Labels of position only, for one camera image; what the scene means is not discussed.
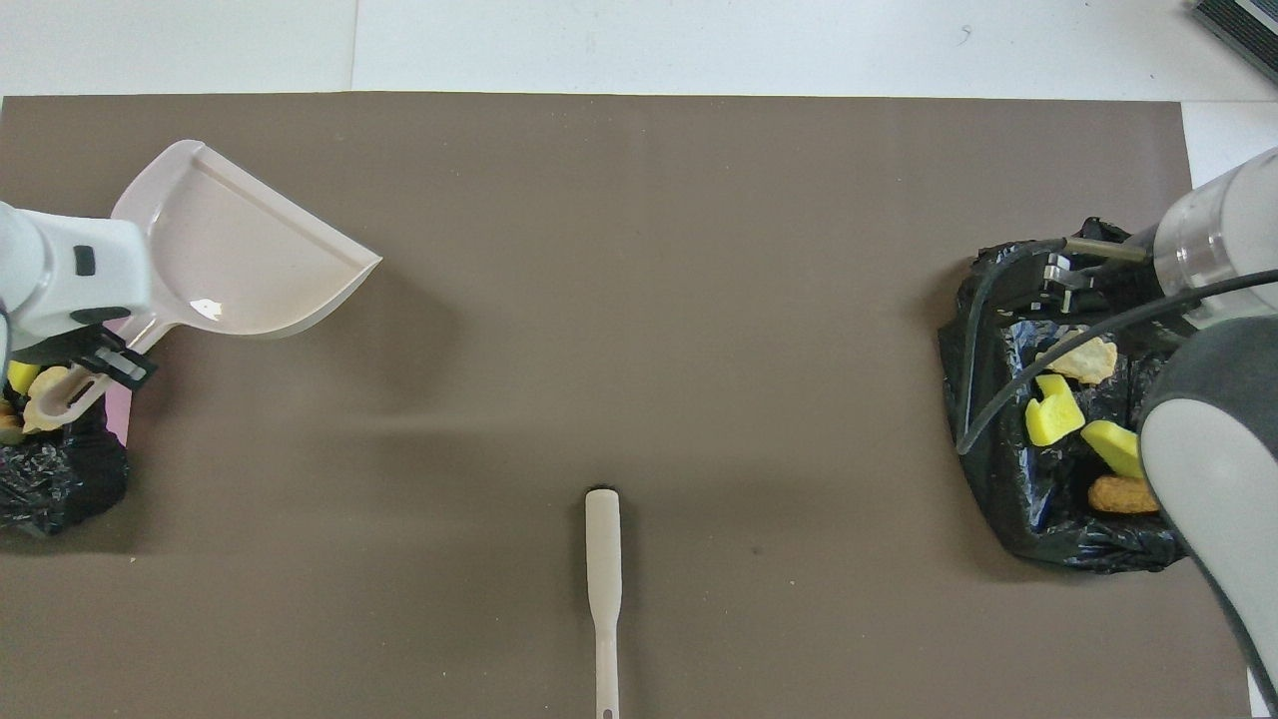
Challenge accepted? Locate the yellow wedge sponge piece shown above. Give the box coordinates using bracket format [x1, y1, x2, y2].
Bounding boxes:
[1081, 419, 1147, 480]

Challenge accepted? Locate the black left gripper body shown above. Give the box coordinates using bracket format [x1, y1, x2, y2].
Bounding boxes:
[10, 308, 134, 372]

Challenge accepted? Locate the pink plastic bin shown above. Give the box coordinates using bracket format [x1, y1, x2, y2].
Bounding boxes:
[104, 312, 137, 447]

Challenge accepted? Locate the brown cylindrical sponge chunk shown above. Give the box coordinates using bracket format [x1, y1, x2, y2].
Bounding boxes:
[1087, 474, 1162, 515]

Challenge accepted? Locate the dark ribbed device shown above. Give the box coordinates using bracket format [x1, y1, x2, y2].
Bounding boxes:
[1193, 0, 1278, 86]

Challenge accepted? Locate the beige brush with black bristles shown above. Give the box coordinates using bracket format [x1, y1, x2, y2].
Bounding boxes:
[584, 487, 624, 719]

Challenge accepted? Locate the orange striped cone chunk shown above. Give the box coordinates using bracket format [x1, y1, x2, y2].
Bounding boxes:
[1038, 338, 1119, 385]

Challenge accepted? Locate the yellow notched sponge piece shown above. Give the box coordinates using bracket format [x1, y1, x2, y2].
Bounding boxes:
[1025, 373, 1086, 447]

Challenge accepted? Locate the brown table mat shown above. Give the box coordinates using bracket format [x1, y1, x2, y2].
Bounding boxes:
[0, 92, 1254, 719]

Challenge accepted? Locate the beige plastic dustpan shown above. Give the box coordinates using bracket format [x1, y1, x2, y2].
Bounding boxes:
[24, 140, 383, 434]

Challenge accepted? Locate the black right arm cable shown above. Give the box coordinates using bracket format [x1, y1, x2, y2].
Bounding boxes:
[957, 240, 1278, 456]

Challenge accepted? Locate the black trash bag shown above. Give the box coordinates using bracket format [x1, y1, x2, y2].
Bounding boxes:
[937, 217, 1199, 573]

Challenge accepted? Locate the black bag lining pink bin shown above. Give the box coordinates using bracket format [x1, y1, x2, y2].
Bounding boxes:
[0, 340, 131, 537]

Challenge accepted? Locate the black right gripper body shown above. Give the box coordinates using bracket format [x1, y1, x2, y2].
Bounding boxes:
[1068, 225, 1204, 336]

